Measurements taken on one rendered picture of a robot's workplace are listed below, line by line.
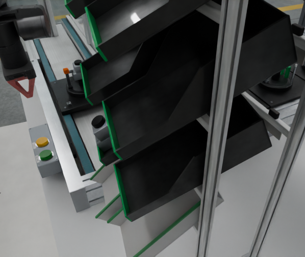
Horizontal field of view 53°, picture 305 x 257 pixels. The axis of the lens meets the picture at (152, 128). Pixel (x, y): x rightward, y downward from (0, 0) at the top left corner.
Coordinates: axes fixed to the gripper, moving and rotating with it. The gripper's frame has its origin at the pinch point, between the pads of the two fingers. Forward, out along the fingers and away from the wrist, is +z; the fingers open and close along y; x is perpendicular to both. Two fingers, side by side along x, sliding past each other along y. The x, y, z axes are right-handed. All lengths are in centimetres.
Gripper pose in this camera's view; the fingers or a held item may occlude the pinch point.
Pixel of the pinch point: (28, 94)
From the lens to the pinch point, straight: 85.8
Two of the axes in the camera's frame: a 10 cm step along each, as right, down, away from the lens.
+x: -9.0, 3.3, -2.7
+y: -4.2, -5.8, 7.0
